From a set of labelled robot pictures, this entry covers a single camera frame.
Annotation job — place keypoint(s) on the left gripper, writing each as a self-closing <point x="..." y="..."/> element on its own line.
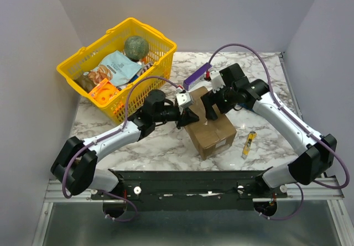
<point x="187" y="117"/>

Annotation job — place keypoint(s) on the light blue snack bag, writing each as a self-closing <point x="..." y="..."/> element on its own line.
<point x="116" y="67"/>

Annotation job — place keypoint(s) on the orange toy package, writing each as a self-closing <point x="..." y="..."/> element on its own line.
<point x="103" y="92"/>

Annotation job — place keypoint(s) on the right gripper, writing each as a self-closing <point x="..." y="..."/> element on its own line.
<point x="217" y="102"/>

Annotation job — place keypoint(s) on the blue white product box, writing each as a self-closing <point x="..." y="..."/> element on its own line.
<point x="245" y="107"/>

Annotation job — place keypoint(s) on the brown cardboard express box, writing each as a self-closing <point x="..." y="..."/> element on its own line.
<point x="209" y="137"/>

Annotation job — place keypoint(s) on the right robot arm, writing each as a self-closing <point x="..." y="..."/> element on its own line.
<point x="313" y="149"/>

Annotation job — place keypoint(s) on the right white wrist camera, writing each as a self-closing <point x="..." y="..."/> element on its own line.
<point x="216" y="80"/>

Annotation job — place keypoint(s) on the purple long box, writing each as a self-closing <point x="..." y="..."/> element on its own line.
<point x="196" y="76"/>

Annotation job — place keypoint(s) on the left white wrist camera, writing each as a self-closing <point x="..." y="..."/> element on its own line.
<point x="184" y="100"/>

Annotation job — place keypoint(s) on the yellow utility knife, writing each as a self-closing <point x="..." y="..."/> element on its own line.
<point x="247" y="146"/>

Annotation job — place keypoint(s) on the green melon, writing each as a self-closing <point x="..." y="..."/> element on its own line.
<point x="136" y="47"/>

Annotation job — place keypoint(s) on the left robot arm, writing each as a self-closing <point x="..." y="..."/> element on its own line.
<point x="75" y="166"/>

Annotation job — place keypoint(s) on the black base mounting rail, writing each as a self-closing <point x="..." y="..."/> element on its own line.
<point x="174" y="190"/>

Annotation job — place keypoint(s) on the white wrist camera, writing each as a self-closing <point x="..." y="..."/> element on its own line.
<point x="184" y="100"/>
<point x="216" y="80"/>

